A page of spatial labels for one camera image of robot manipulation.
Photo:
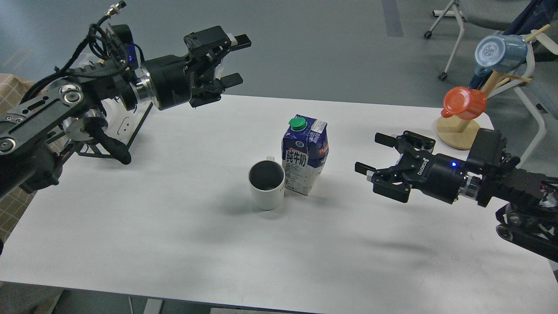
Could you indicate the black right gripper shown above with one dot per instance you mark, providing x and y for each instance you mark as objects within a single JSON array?
[{"x": 438, "y": 176}]

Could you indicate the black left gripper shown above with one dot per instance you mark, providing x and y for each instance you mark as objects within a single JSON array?
[{"x": 170, "y": 80}]

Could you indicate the blue white milk carton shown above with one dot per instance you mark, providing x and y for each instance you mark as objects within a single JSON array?
[{"x": 305, "y": 150}]

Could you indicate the white ribbed ceramic mug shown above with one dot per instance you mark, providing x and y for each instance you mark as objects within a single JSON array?
[{"x": 267, "y": 183}]

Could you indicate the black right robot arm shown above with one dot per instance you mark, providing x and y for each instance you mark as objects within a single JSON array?
[{"x": 529, "y": 219}]

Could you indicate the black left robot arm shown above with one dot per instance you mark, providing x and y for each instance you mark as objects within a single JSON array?
[{"x": 64, "y": 111}]

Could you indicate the wooden cup tree stand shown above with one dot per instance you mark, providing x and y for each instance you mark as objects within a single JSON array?
[{"x": 459, "y": 133}]

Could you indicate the orange plastic cup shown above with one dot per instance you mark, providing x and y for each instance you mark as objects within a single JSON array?
[{"x": 465, "y": 103}]

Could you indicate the blue plastic cup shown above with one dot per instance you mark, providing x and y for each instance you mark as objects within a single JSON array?
[{"x": 501, "y": 53}]

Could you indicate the grey office chair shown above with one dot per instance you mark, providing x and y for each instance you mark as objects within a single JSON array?
[{"x": 540, "y": 95}]

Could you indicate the checkered beige cloth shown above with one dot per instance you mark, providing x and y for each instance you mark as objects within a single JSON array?
[{"x": 13, "y": 205}]

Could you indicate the black wire dish rack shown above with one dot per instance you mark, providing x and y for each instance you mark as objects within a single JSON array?
[{"x": 89, "y": 128}]

